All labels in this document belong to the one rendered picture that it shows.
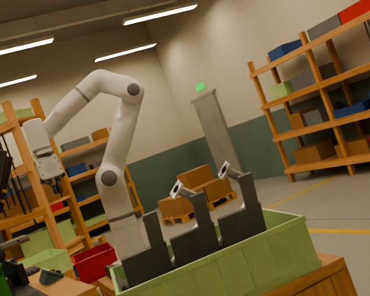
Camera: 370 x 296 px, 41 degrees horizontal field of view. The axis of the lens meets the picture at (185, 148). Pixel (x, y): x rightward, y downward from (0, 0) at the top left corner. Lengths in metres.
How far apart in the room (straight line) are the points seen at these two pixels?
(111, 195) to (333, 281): 0.96
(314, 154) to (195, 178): 2.27
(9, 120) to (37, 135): 3.08
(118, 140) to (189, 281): 0.87
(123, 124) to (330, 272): 1.06
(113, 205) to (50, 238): 3.19
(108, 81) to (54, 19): 8.21
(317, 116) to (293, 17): 1.77
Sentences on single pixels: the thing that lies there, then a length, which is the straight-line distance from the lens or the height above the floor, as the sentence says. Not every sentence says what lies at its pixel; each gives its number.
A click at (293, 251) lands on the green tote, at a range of 1.57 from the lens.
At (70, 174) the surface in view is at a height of 1.48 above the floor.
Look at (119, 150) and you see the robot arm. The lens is 2.16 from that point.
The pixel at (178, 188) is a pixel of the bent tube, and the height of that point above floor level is 1.17.
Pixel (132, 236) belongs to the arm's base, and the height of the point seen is 1.00.
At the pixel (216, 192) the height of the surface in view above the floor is 0.26.
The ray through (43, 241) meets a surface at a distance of 5.35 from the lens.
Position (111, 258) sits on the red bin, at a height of 0.87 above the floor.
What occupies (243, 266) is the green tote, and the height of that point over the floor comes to 0.89.
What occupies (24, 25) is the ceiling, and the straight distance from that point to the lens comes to 10.23.
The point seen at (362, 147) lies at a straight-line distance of 7.36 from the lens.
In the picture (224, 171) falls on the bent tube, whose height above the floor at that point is 1.17.
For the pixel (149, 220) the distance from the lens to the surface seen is 1.51.
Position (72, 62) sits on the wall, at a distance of 12.36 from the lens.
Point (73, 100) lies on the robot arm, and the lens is 2.19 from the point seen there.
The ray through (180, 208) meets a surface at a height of 0.26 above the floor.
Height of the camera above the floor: 1.30
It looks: 1 degrees down
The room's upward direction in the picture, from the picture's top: 20 degrees counter-clockwise
